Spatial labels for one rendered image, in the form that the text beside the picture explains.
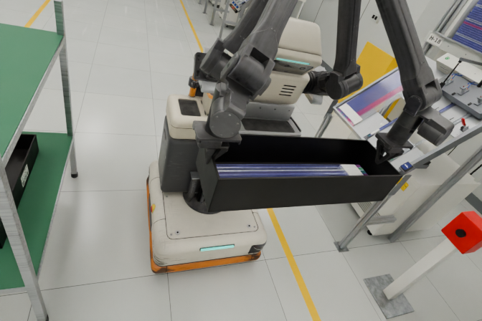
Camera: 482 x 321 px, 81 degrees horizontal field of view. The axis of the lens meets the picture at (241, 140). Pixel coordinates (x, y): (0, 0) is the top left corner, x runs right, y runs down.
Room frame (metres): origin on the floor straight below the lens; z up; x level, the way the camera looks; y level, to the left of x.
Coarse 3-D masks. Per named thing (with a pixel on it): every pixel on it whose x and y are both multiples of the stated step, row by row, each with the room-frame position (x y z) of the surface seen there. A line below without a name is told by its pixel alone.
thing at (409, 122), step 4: (404, 112) 0.78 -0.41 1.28; (400, 116) 0.79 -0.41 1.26; (404, 116) 0.78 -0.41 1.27; (408, 116) 0.77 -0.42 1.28; (412, 116) 0.76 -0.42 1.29; (416, 116) 0.76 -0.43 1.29; (400, 120) 0.78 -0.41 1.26; (404, 120) 0.77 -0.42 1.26; (408, 120) 0.76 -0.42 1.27; (412, 120) 0.76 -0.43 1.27; (416, 120) 0.76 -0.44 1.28; (420, 120) 0.76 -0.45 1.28; (424, 120) 0.75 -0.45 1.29; (400, 124) 0.77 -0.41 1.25; (404, 124) 0.76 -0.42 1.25; (408, 124) 0.76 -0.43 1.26; (412, 124) 0.76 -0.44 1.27; (416, 124) 0.76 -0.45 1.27; (420, 124) 0.75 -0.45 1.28; (408, 128) 0.76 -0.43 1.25; (412, 128) 0.76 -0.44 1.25; (416, 128) 0.77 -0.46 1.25
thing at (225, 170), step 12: (228, 168) 0.56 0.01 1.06; (240, 168) 0.57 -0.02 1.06; (252, 168) 0.59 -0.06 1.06; (264, 168) 0.61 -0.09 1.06; (276, 168) 0.63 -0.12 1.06; (288, 168) 0.65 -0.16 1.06; (300, 168) 0.66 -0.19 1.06; (312, 168) 0.68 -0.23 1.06; (324, 168) 0.71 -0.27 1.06; (336, 168) 0.73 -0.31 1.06; (348, 168) 0.75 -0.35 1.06; (360, 168) 0.78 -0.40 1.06
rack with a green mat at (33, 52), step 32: (0, 32) 1.00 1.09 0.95; (32, 32) 1.09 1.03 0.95; (64, 32) 1.17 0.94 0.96; (0, 64) 0.79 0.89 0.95; (32, 64) 0.86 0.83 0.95; (64, 64) 1.16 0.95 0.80; (0, 96) 0.64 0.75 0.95; (32, 96) 0.69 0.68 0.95; (64, 96) 1.16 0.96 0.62; (0, 128) 0.52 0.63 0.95; (0, 160) 0.42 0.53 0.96; (64, 160) 0.98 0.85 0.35; (0, 192) 0.40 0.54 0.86; (32, 192) 0.74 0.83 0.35; (32, 224) 0.61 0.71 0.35; (0, 256) 0.45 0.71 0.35; (32, 256) 0.49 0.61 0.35; (0, 288) 0.36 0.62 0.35; (32, 288) 0.40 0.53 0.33
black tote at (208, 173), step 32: (224, 160) 0.62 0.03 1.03; (256, 160) 0.67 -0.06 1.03; (288, 160) 0.72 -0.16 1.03; (320, 160) 0.78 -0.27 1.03; (352, 160) 0.85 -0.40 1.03; (224, 192) 0.45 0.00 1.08; (256, 192) 0.49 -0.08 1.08; (288, 192) 0.53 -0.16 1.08; (320, 192) 0.58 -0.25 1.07; (352, 192) 0.63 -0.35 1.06; (384, 192) 0.70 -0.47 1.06
